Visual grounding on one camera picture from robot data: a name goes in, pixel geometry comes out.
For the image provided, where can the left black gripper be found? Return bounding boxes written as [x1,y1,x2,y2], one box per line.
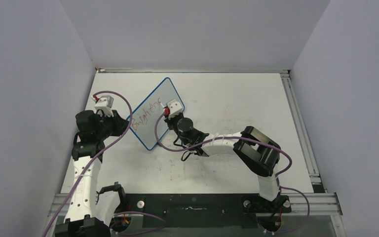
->
[95,110,129,140]

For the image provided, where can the red capped whiteboard marker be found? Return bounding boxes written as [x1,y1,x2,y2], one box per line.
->
[160,103,167,110]

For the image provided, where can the blue framed whiteboard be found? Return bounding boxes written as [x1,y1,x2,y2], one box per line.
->
[127,77,186,151]

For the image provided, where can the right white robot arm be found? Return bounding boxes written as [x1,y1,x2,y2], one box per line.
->
[158,113,293,213]

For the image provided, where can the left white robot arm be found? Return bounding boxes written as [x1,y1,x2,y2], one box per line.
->
[54,109,129,237]

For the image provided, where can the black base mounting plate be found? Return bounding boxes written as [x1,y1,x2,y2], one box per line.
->
[116,194,292,229]

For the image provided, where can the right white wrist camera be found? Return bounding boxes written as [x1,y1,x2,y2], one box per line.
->
[164,99,184,119]

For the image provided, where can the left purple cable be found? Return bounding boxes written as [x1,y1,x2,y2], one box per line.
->
[42,90,133,237]

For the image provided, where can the purple cable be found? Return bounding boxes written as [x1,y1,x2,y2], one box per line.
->
[42,90,133,237]
[154,113,310,235]

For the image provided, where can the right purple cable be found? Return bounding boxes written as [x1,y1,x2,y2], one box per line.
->
[154,113,310,235]

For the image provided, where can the aluminium frame rail right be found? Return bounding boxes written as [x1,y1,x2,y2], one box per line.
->
[280,70,322,185]

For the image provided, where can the aluminium frame rail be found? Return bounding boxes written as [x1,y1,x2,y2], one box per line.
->
[47,193,343,217]
[280,70,322,185]

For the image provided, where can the aluminium frame rail front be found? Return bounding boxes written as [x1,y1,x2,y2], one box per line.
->
[47,193,343,217]

